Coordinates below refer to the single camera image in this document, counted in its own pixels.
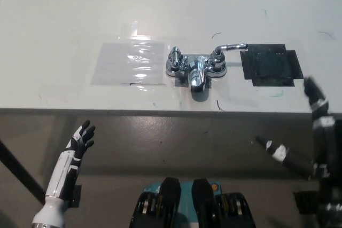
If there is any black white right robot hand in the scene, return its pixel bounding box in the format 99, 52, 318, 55
255, 75, 342, 186

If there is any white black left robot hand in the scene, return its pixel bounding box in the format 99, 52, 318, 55
44, 120, 96, 202

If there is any chrome faucet lever handle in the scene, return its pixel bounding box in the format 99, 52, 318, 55
212, 42, 250, 65

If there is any chrome faucet body with spout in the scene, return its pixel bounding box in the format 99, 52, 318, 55
165, 53, 228, 92

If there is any black tape patch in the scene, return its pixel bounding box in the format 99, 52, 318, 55
239, 43, 304, 88

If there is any clear plastic sheet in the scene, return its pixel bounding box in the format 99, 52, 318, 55
90, 41, 165, 87

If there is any chrome faucet knob handle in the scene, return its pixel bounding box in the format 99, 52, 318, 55
167, 46, 183, 73

